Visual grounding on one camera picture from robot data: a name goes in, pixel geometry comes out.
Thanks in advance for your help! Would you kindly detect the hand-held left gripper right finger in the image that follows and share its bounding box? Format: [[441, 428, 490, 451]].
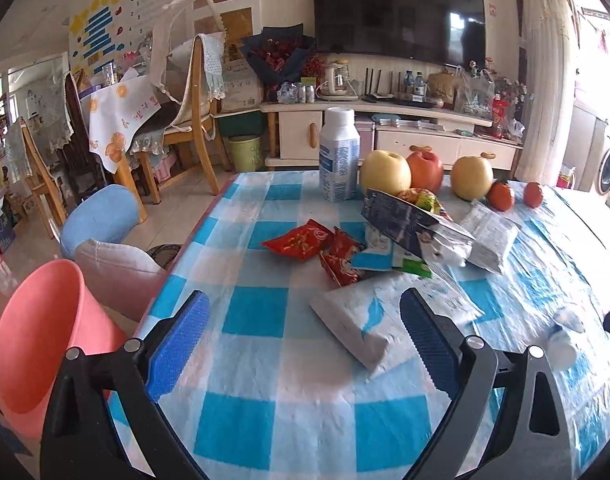
[[400, 287, 568, 480]]

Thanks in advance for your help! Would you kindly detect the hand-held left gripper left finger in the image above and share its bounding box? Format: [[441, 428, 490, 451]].
[[40, 290, 211, 480]]

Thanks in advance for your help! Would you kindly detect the small white bottle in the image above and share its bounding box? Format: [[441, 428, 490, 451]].
[[548, 305, 586, 368]]

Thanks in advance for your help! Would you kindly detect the white tissue packet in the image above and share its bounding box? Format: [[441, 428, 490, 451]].
[[309, 280, 421, 378]]

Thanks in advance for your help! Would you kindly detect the white wet wipes packet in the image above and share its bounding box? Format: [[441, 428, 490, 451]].
[[460, 202, 520, 275]]

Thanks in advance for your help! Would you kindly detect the red snack packet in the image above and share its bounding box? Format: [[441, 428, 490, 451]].
[[261, 220, 334, 261], [319, 228, 367, 287]]

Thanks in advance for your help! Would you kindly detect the dark foil snack bag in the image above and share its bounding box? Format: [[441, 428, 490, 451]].
[[361, 188, 476, 267]]

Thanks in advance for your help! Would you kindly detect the pink plastic bin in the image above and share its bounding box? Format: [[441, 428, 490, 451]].
[[0, 259, 128, 441]]

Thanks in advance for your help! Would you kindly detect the yellow green snack packet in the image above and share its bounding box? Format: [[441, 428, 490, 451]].
[[397, 188, 443, 216]]

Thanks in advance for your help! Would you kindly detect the pink padded stool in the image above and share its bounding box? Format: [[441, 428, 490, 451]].
[[75, 240, 167, 322]]

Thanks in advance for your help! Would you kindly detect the round floor rug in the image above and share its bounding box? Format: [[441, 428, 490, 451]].
[[147, 244, 183, 266]]

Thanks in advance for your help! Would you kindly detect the blue green milk pouch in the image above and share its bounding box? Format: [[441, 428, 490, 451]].
[[352, 225, 432, 278]]

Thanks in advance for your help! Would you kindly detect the blue white checked tablecloth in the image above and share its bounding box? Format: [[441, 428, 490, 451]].
[[107, 170, 610, 480]]

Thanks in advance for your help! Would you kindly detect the blue padded stool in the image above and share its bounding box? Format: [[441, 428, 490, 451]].
[[60, 185, 140, 258]]

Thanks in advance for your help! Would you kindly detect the yellow apple right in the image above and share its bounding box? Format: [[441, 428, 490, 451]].
[[451, 156, 494, 201]]

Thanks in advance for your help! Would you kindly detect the yellow apple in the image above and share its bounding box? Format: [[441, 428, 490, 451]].
[[451, 156, 494, 201], [360, 150, 412, 196]]

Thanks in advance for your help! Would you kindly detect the red apple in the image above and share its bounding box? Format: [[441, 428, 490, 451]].
[[406, 150, 444, 193]]

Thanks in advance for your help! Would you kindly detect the green plastic bin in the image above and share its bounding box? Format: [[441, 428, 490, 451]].
[[227, 135, 263, 173]]

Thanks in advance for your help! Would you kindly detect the large white milk bottle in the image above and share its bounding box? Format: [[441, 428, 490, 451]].
[[318, 107, 360, 203]]

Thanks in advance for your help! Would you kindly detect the plain wooden chair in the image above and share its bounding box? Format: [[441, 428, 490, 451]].
[[20, 117, 68, 238]]

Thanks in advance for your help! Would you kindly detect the red drink bottle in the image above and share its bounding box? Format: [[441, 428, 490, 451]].
[[492, 95, 508, 136]]

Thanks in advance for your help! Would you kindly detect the white curtain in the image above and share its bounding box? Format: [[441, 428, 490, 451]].
[[515, 0, 581, 196]]

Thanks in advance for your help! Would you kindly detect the white cloth with orange print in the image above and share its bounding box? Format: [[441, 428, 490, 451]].
[[88, 82, 161, 163]]

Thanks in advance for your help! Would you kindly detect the wooden chair with lace cloth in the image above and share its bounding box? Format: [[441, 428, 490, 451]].
[[162, 35, 233, 196]]

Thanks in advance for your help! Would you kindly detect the cream television cabinet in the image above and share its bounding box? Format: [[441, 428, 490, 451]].
[[260, 100, 523, 173]]

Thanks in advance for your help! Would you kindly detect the clear plastic bag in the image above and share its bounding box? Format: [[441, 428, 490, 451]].
[[455, 67, 496, 116]]

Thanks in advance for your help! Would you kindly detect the black router with antennas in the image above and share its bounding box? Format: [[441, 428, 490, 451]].
[[362, 67, 401, 101]]

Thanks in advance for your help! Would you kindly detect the brown paper bag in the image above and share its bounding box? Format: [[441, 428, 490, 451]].
[[427, 67, 458, 106]]

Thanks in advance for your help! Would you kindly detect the cardboard box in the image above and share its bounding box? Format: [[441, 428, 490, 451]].
[[220, 57, 263, 113]]

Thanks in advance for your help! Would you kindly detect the white electric kettle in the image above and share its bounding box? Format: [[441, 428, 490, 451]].
[[317, 60, 360, 101]]

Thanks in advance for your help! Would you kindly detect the cluster of small bottles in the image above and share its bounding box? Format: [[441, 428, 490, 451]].
[[277, 81, 318, 103]]

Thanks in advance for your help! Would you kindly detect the dark wrapped flower bouquet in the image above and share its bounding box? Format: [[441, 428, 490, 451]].
[[241, 24, 316, 88]]

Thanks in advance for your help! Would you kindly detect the black television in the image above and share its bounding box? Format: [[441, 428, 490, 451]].
[[312, 0, 486, 63]]

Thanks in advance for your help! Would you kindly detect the wall poster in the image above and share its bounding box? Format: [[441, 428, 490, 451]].
[[67, 0, 186, 73]]

